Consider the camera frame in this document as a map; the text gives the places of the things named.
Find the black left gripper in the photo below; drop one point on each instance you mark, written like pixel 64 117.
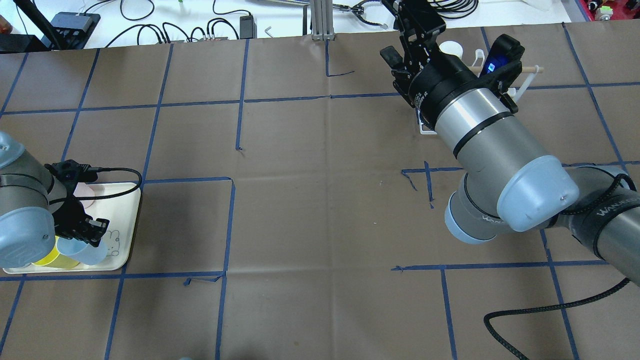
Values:
pixel 68 216

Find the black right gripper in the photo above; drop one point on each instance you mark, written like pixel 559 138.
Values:
pixel 440 83

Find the white ikea cup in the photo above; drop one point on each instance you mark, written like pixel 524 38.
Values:
pixel 452 48

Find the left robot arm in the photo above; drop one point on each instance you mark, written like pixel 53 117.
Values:
pixel 38 205

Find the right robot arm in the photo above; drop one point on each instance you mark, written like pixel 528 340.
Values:
pixel 512 183

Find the light blue cup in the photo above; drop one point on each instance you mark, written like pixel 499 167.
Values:
pixel 82 252

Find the pink cup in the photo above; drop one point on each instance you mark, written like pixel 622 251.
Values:
pixel 84 190

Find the yellow cup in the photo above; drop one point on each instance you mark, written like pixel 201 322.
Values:
pixel 54 259

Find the aluminium frame post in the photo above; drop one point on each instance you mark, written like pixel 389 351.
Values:
pixel 322 26

